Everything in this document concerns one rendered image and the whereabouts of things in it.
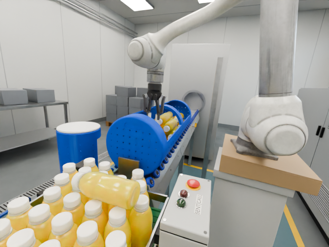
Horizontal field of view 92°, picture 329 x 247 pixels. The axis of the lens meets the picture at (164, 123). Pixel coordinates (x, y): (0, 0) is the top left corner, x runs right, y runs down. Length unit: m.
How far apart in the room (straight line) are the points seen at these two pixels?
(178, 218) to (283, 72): 0.53
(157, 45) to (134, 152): 0.46
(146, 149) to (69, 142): 0.63
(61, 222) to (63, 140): 0.82
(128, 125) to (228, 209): 0.64
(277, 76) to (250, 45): 5.16
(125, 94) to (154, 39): 3.84
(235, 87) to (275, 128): 5.09
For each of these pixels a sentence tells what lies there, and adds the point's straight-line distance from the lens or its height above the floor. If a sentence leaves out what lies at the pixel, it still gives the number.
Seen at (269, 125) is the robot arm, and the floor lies 1.27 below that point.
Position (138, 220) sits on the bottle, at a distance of 0.48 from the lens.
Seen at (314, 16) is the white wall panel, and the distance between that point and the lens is 6.17.
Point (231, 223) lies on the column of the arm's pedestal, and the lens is 0.99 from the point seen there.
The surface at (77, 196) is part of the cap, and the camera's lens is 0.51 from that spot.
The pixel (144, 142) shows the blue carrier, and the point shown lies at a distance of 0.69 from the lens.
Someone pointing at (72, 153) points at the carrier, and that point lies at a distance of 1.22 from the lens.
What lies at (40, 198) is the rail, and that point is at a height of 0.97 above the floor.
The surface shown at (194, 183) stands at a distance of 0.49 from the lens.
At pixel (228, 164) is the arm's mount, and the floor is 1.04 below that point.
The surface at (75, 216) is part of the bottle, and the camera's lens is 0.52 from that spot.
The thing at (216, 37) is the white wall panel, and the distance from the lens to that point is 5.89.
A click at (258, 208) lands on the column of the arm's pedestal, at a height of 0.86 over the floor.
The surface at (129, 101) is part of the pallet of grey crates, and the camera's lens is 4.44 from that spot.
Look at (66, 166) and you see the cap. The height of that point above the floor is 1.08.
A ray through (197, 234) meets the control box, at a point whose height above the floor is 1.10.
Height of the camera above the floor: 1.38
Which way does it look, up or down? 14 degrees down
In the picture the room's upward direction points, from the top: 4 degrees clockwise
